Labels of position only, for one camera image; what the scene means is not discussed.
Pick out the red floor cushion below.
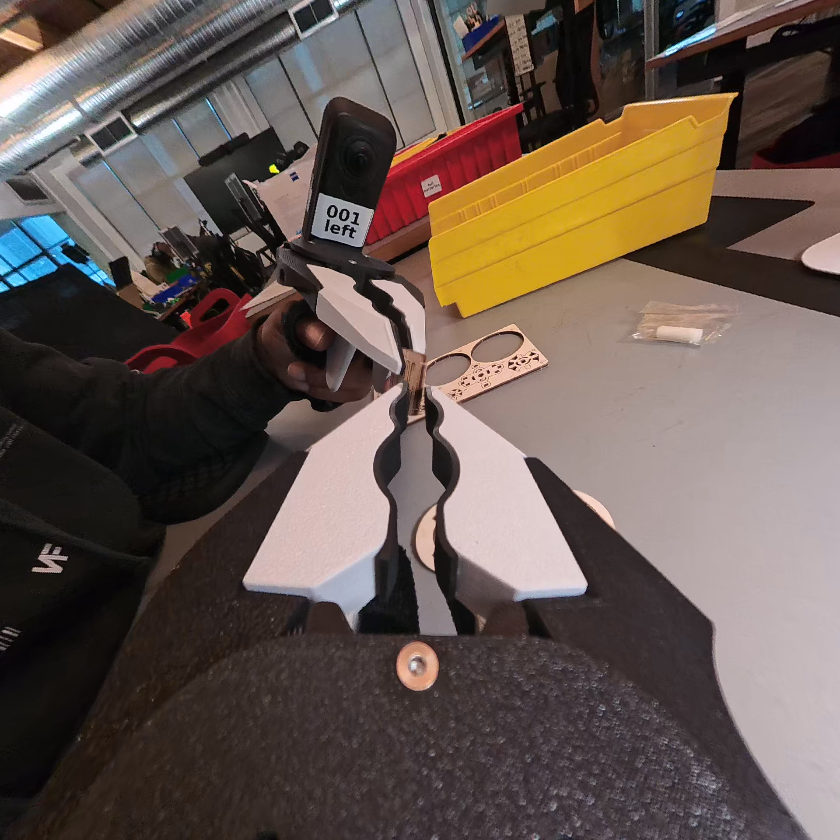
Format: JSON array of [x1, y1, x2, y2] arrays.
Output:
[[751, 147, 840, 170]]

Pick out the large wooden ring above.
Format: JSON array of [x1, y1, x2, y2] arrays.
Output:
[[570, 489, 618, 531], [412, 504, 454, 573]]

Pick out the grey desk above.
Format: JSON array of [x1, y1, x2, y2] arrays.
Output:
[[151, 169, 840, 840]]

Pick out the wooden gear puzzle sheet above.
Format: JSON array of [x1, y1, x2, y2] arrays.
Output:
[[423, 323, 550, 403]]

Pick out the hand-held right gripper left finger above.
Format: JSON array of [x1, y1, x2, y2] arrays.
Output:
[[243, 384, 411, 634]]

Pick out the red plastic crate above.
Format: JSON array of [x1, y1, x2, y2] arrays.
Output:
[[364, 104, 526, 247]]

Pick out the silver ventilation duct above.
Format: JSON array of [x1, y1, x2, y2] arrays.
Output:
[[0, 0, 316, 178]]

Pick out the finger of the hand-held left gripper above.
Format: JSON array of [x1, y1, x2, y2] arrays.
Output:
[[373, 279, 429, 368], [307, 262, 406, 376]]

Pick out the wooden top standing desk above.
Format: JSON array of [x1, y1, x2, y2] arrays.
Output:
[[646, 0, 840, 152]]

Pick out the black wall screen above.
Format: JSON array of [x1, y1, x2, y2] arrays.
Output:
[[184, 128, 286, 234]]

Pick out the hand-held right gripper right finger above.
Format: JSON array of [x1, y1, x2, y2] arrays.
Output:
[[425, 386, 588, 634]]

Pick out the yellow plastic bin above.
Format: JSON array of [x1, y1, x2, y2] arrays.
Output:
[[428, 92, 739, 319]]

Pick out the clear plastic parts bag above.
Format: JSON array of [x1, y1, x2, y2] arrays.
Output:
[[629, 301, 741, 345]]

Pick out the person's left hand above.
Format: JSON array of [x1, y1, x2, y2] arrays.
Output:
[[256, 305, 373, 406]]

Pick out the small wooden pin frame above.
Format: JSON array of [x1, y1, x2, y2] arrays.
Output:
[[400, 351, 429, 417]]

